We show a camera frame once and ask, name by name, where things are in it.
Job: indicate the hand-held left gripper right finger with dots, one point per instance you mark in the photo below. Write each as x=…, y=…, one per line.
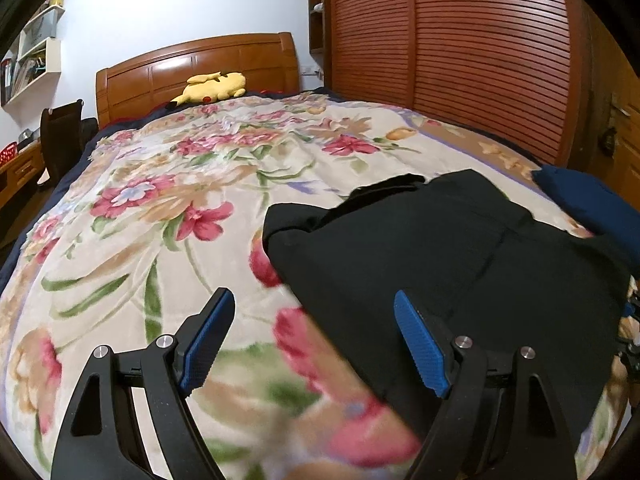
x=420, y=345

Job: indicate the red basket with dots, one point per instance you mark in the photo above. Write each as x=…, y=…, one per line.
x=7, y=153

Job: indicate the wooden desk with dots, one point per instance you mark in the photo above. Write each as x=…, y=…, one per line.
x=22, y=170

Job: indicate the floral blanket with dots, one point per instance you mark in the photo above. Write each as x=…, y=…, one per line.
x=150, y=240

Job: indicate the blue pillow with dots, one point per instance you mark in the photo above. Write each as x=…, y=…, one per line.
x=580, y=200

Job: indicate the wooden bed headboard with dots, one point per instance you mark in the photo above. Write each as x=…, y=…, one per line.
x=150, y=70

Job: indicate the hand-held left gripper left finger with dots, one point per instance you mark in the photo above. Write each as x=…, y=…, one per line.
x=207, y=342

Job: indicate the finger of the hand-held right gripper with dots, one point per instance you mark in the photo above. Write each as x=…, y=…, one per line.
x=632, y=310

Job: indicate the black coat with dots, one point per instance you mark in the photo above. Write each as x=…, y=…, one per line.
x=400, y=240

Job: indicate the wall socket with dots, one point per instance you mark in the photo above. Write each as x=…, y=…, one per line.
x=310, y=70

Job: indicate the dark chair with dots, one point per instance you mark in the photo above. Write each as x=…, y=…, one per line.
x=60, y=135

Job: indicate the yellow plush toy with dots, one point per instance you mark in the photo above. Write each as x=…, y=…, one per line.
x=210, y=89

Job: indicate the white wall shelf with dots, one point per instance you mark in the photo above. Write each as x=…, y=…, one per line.
x=35, y=60

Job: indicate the wooden louvered wardrobe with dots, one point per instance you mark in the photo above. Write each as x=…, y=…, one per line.
x=450, y=50

